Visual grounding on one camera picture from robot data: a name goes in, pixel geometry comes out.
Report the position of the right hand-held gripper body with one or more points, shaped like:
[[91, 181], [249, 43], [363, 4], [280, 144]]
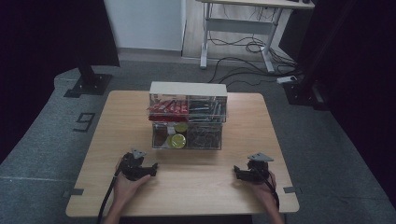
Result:
[[258, 171]]

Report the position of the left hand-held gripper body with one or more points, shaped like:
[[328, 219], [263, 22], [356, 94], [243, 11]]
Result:
[[132, 168]]

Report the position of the clear acrylic organizer box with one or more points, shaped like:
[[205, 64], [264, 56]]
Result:
[[188, 88]]

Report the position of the person's right hand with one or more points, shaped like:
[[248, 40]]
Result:
[[264, 191]]

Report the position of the person's left hand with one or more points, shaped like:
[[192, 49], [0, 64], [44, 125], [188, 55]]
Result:
[[126, 189]]

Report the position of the brown packet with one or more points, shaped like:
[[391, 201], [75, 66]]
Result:
[[159, 137]]

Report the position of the yellow lid cup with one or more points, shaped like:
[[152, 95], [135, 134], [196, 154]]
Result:
[[178, 141], [181, 127]]

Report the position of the small white packet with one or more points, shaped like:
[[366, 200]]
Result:
[[170, 129]]

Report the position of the pile of dark small packets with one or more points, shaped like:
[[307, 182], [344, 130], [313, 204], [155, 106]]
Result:
[[204, 137]]

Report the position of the stack of red packets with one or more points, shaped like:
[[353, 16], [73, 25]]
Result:
[[168, 108]]

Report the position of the stack of dark long packets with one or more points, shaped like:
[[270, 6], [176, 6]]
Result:
[[204, 109]]

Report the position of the black equipment base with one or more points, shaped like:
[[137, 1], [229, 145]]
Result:
[[306, 95]]

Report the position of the white power strip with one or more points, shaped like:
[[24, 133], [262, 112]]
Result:
[[286, 79]]

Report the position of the black curtain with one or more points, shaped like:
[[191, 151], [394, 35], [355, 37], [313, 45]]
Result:
[[46, 46], [358, 62]]

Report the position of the black stand with base plate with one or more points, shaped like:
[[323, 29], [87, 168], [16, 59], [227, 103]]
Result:
[[90, 84]]

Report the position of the white metal frame desk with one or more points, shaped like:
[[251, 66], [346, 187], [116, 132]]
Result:
[[239, 26]]

